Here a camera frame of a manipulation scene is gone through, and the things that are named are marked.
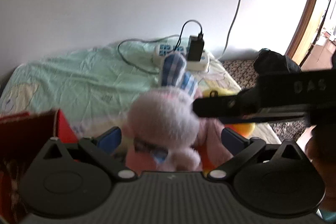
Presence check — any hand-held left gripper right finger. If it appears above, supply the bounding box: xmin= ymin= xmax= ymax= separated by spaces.
xmin=207 ymin=127 xmax=302 ymax=184

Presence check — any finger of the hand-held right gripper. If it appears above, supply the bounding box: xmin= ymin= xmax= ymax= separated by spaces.
xmin=193 ymin=87 xmax=263 ymax=118
xmin=222 ymin=106 xmax=307 ymax=125

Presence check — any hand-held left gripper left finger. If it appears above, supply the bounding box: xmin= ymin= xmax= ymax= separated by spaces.
xmin=41 ymin=127 xmax=138 ymax=183

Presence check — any yellow plush tiger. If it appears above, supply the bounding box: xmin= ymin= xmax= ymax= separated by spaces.
xmin=202 ymin=89 xmax=256 ymax=172

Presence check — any white pink plush bunny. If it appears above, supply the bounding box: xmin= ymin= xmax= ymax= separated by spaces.
xmin=123 ymin=53 xmax=234 ymax=172

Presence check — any red storage box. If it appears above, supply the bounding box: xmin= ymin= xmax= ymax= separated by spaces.
xmin=0 ymin=108 xmax=79 ymax=224

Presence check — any brown patterned blanket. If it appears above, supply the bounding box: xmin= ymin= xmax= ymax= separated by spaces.
xmin=220 ymin=58 xmax=313 ymax=140

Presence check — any black cloth bundle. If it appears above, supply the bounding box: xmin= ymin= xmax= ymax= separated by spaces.
xmin=253 ymin=48 xmax=302 ymax=76

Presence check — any white power strip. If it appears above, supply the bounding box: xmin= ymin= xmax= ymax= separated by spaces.
xmin=154 ymin=43 xmax=210 ymax=72

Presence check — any black charger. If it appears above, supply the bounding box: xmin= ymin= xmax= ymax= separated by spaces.
xmin=187 ymin=35 xmax=205 ymax=62

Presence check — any cartoon printed bed sheet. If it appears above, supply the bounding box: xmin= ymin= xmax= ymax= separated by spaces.
xmin=0 ymin=43 xmax=281 ymax=161

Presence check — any teal cloth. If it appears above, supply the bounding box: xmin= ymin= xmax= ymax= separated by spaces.
xmin=319 ymin=210 xmax=336 ymax=224

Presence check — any white cable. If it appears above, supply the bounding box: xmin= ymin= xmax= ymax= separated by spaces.
xmin=218 ymin=0 xmax=250 ymax=60

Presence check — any wooden door frame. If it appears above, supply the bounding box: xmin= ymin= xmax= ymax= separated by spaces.
xmin=285 ymin=0 xmax=336 ymax=68

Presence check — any black cable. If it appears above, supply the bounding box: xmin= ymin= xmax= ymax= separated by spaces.
xmin=118 ymin=20 xmax=204 ymax=75

